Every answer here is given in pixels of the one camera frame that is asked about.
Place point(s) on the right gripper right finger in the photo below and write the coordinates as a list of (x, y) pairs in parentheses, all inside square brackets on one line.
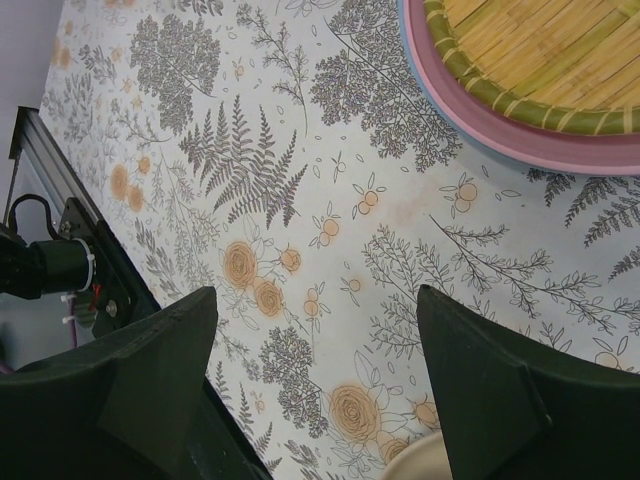
[(512, 408)]

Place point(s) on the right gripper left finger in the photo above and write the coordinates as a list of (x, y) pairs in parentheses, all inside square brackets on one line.
[(133, 404)]

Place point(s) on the red brown rimmed plate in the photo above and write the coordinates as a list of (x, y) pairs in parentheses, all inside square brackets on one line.
[(424, 459)]

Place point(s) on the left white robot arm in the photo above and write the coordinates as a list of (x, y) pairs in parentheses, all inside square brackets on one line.
[(57, 265)]

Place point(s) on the pink round plate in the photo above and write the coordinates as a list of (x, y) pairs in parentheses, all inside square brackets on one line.
[(498, 136)]

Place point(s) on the woven bamboo round tray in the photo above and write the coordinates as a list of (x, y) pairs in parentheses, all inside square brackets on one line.
[(564, 66)]

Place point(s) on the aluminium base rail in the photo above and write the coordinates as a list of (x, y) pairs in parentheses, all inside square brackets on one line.
[(117, 296)]

